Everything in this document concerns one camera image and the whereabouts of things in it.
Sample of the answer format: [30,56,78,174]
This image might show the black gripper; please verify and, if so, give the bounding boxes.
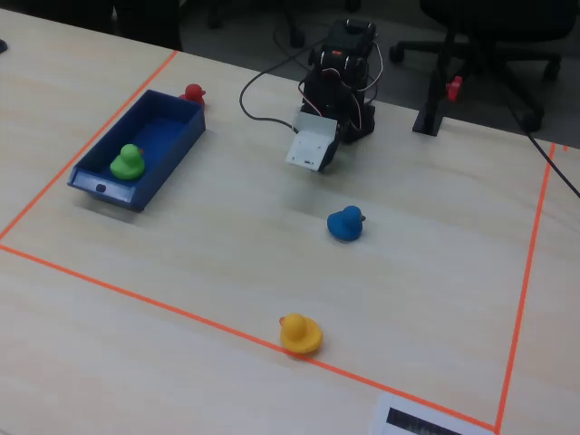
[321,121,363,174]

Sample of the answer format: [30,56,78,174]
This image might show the green rubber duck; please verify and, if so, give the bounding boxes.
[110,143,147,181]

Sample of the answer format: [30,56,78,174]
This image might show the blue rubber duck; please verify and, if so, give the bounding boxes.
[325,205,367,244]

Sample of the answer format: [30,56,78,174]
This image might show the red rubber duck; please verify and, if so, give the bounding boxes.
[179,82,208,108]

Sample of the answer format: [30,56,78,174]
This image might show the blue plastic box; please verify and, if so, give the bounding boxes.
[66,89,208,213]

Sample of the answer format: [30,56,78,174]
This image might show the yellow rubber duck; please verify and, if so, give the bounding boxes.
[278,313,324,356]

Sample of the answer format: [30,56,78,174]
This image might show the black clamp stand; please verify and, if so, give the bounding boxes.
[411,17,459,137]

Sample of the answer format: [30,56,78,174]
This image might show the black office chair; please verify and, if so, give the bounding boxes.
[389,0,580,133]

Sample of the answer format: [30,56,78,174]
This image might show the orange tape strip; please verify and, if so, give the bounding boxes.
[0,49,179,241]
[494,142,557,432]
[0,243,499,432]

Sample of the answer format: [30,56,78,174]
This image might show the white paper with black bar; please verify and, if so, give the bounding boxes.
[369,392,498,435]

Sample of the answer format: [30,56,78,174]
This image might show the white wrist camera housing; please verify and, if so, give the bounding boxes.
[284,111,340,172]

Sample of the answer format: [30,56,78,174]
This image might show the red white servo wire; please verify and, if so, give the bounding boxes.
[362,39,384,99]
[297,67,366,133]

